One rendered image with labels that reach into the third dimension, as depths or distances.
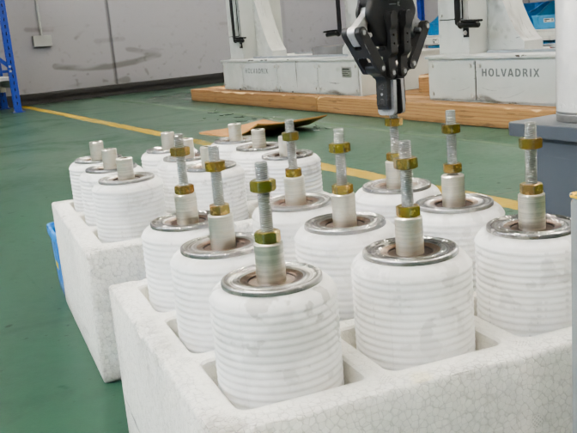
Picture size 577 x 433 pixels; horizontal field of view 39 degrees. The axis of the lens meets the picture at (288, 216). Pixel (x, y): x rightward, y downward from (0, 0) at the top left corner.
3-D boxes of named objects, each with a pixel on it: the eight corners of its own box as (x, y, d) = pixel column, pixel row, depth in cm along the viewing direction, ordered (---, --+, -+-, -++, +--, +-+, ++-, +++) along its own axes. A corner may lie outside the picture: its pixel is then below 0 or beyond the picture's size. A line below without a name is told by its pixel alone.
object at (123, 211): (168, 290, 121) (153, 170, 117) (185, 308, 112) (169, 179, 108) (103, 303, 118) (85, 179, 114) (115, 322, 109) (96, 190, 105)
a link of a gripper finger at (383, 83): (381, 61, 88) (383, 108, 89) (364, 63, 86) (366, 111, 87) (392, 60, 87) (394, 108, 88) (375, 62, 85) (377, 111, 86)
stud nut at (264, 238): (261, 238, 61) (260, 227, 61) (282, 238, 61) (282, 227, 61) (252, 245, 59) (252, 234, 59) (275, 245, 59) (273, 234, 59)
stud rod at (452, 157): (446, 188, 79) (442, 111, 78) (450, 186, 80) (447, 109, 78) (456, 189, 79) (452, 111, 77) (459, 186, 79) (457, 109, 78)
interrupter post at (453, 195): (445, 211, 79) (443, 178, 78) (439, 206, 81) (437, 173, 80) (470, 209, 79) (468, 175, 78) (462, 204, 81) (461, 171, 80)
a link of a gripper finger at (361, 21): (357, 1, 85) (367, 16, 86) (338, 34, 83) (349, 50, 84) (375, -1, 83) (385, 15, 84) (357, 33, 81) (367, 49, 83)
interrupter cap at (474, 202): (424, 220, 76) (424, 212, 76) (407, 204, 83) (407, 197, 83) (504, 212, 76) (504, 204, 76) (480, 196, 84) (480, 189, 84)
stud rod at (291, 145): (296, 189, 87) (290, 118, 85) (301, 191, 86) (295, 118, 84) (288, 191, 86) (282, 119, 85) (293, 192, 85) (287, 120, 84)
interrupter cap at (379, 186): (371, 183, 95) (371, 177, 95) (436, 182, 93) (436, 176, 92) (355, 197, 88) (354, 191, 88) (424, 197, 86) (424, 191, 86)
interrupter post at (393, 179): (388, 187, 92) (386, 158, 91) (409, 187, 91) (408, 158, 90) (383, 192, 90) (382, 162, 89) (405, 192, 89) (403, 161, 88)
